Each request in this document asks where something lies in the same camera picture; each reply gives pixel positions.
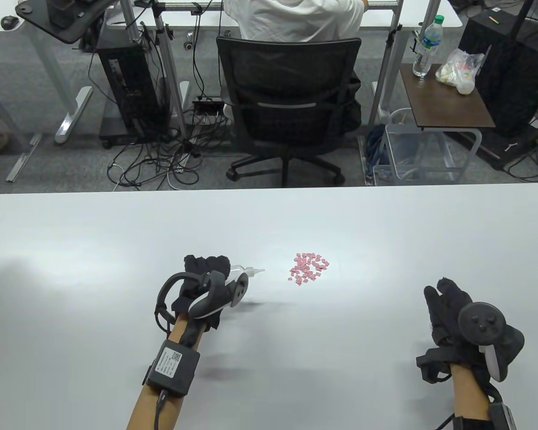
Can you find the black power strip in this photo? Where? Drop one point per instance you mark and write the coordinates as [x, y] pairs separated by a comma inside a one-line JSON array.
[[208, 105]]

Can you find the clear plastic storage bin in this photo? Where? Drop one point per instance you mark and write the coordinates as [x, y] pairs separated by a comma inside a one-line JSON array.
[[403, 152]]

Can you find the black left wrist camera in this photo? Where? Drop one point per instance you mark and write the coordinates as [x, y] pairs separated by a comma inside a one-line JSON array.
[[172, 367]]

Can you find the black mesh office chair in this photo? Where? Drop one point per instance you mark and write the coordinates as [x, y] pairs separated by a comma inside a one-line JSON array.
[[287, 76]]

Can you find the clear plastic food bag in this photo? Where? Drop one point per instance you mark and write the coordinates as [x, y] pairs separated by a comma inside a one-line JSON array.
[[457, 71]]

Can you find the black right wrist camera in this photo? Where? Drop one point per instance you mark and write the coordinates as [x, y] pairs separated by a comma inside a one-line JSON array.
[[497, 416]]

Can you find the person's right hand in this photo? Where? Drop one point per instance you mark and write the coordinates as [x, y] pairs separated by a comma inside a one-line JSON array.
[[446, 309]]

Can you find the black computer mouse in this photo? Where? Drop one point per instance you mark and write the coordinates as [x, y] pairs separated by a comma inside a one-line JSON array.
[[10, 21]]

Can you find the large black computer tower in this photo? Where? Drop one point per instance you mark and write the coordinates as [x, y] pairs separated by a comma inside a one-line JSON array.
[[511, 67]]

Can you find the person's left hand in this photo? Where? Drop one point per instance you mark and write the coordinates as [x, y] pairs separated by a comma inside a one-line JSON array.
[[206, 266]]

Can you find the pile of pink paper scraps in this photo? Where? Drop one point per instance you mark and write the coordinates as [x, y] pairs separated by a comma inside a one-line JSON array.
[[307, 268]]

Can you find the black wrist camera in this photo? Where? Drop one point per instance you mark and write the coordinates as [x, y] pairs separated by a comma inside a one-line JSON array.
[[497, 416], [172, 367]]

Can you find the black right hand controller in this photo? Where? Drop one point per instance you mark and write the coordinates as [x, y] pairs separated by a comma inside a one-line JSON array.
[[482, 322]]

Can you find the slim black computer tower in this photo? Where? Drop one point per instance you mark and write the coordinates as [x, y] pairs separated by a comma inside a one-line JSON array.
[[125, 80]]

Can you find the clear plastic water bottle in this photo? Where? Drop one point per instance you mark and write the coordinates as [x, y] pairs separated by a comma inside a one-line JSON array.
[[426, 45]]

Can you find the brown wooden side table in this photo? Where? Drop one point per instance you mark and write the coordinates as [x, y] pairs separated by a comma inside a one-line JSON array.
[[444, 105]]

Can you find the person's left forearm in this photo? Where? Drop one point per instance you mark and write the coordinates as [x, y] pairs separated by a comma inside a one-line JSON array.
[[179, 331]]

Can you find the clear conical squeeze bottle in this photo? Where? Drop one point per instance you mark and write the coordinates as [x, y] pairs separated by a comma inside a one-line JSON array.
[[251, 271]]

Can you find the person's right forearm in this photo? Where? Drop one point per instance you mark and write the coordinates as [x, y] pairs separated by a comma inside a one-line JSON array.
[[468, 394]]

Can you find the white desk with aluminium frame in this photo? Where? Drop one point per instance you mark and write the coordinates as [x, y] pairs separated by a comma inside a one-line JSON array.
[[448, 18]]

